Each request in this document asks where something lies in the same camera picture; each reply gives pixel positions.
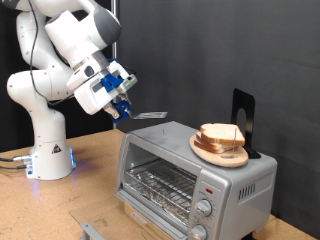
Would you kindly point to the vertical metal pole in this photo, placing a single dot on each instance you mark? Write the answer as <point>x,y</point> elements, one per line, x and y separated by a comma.
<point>114,51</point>

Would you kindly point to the white wrist camera blue mount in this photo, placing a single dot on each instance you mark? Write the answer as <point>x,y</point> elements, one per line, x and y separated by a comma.
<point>111,81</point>

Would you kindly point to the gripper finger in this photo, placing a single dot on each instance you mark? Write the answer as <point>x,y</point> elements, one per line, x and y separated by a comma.
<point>124,99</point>
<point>110,110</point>

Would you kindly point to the silver toaster oven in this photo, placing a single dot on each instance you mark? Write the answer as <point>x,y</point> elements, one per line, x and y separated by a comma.
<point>233,173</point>

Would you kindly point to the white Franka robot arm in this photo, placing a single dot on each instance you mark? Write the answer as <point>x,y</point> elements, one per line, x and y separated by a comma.
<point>46,133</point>

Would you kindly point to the black metal bookend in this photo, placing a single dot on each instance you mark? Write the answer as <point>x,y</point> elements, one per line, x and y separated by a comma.
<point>243,98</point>

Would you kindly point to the black curtain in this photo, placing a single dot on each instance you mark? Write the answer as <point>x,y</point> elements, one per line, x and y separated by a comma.
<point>13,133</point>

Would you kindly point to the silver oven knob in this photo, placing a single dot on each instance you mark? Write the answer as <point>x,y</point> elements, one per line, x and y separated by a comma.
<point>199,232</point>
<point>204,207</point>

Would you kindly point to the thin metal pin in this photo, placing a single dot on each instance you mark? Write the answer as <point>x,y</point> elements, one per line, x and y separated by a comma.
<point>234,143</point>

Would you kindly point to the round wooden board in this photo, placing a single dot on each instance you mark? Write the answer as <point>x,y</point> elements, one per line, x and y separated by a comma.
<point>220,160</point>

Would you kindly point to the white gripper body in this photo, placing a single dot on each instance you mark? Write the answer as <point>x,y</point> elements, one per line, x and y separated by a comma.
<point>88,98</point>

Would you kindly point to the metal spatula with blue block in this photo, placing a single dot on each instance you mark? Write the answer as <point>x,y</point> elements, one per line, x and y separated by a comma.
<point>150,115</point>

